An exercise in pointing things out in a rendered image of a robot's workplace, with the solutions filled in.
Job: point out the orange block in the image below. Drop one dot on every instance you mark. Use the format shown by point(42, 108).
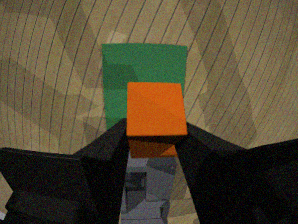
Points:
point(156, 119)

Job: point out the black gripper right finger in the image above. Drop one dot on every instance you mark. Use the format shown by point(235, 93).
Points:
point(221, 175)

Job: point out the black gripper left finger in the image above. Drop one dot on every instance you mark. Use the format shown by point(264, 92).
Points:
point(94, 176)

